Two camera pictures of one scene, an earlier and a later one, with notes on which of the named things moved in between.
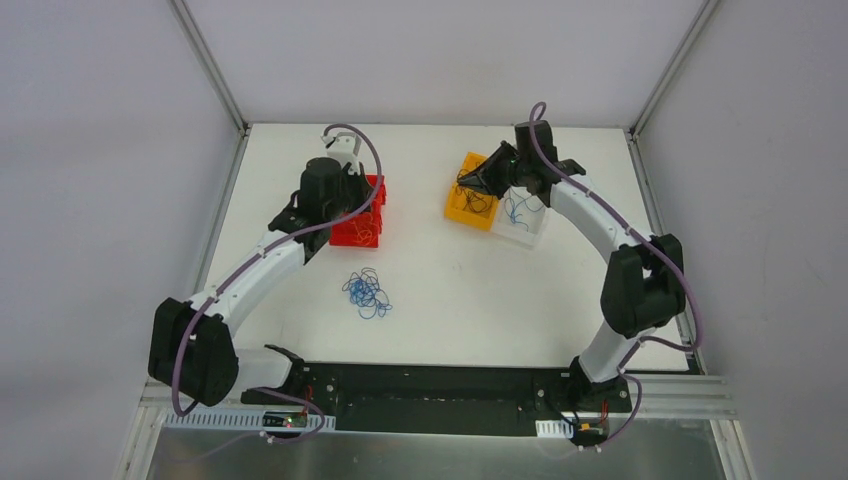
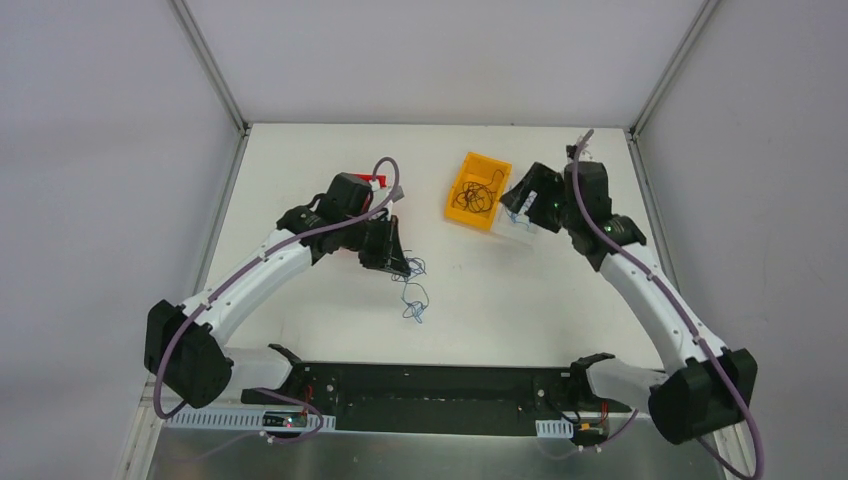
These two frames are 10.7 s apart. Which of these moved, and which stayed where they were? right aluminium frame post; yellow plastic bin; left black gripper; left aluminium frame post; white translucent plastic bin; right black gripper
Moved: right black gripper; left black gripper
Stayed: left aluminium frame post; white translucent plastic bin; yellow plastic bin; right aluminium frame post
